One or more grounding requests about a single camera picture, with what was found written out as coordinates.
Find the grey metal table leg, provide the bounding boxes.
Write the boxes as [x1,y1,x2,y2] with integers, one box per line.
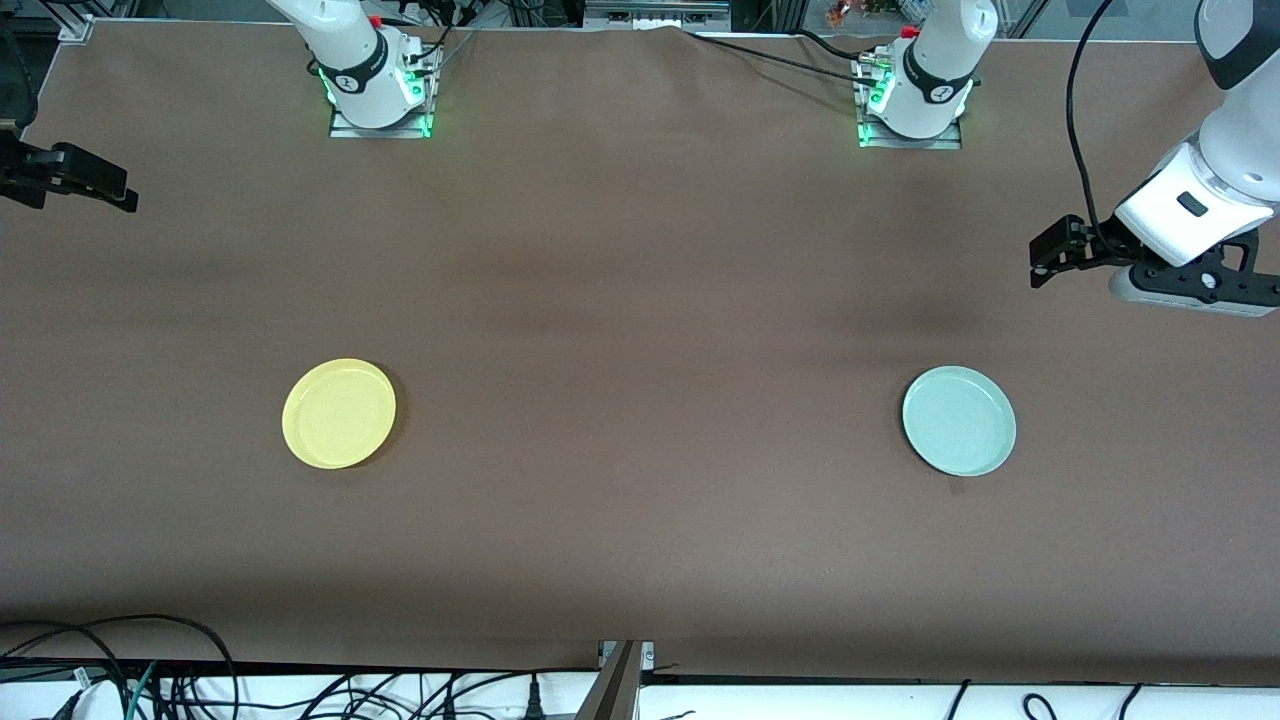
[575,640,643,720]

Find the light green plate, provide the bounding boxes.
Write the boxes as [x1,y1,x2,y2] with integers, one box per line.
[902,365,1017,478]

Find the black looping floor cable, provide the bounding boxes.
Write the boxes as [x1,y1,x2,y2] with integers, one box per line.
[0,614,239,720]

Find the brown table cover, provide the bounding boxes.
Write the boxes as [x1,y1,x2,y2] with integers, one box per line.
[0,20,1280,686]

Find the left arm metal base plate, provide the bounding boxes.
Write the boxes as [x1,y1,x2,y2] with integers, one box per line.
[858,55,963,151]

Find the green cable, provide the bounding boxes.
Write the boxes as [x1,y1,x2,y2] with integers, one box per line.
[128,660,159,720]

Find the short black table cable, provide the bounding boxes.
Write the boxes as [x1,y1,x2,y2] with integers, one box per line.
[795,28,873,61]

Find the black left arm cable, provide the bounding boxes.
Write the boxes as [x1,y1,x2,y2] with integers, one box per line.
[1064,0,1126,251]

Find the silver metal frame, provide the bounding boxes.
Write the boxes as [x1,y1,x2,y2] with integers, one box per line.
[585,0,731,31]

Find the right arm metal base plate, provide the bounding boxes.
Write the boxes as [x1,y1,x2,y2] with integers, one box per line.
[330,45,433,139]

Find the yellow plate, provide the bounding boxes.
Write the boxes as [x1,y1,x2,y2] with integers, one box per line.
[282,358,397,470]

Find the long black table cable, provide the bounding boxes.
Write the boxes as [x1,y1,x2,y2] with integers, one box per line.
[685,30,879,89]

